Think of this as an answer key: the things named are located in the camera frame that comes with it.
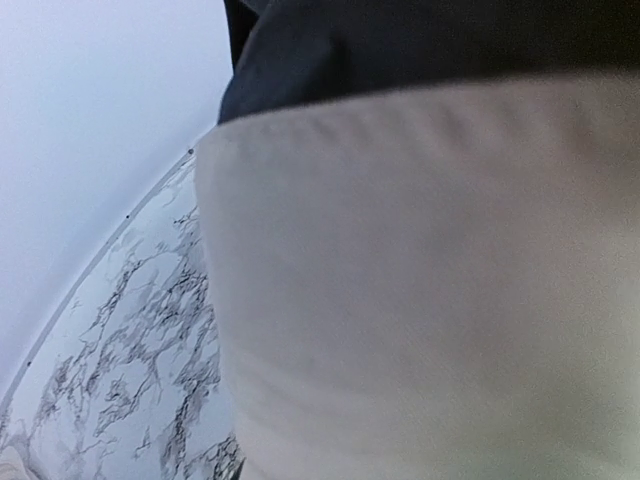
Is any cream and black umbrella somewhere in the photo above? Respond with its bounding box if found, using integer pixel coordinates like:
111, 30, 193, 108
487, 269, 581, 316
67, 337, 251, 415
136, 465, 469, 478
196, 1, 639, 479

